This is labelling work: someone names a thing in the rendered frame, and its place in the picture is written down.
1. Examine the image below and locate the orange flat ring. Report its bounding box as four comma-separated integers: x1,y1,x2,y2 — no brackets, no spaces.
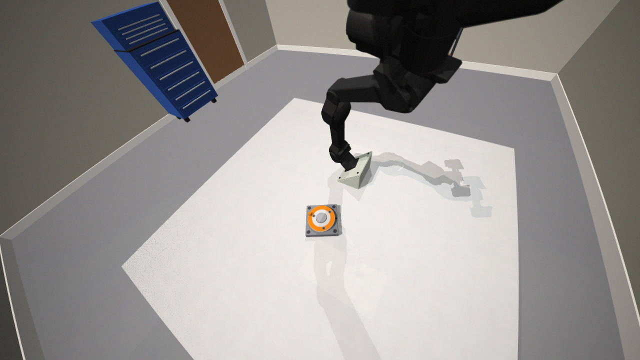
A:
308,205,335,232

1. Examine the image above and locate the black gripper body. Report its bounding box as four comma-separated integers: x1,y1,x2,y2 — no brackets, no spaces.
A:
408,0,563,39

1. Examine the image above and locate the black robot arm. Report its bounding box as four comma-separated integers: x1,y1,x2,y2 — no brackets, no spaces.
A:
321,0,463,172

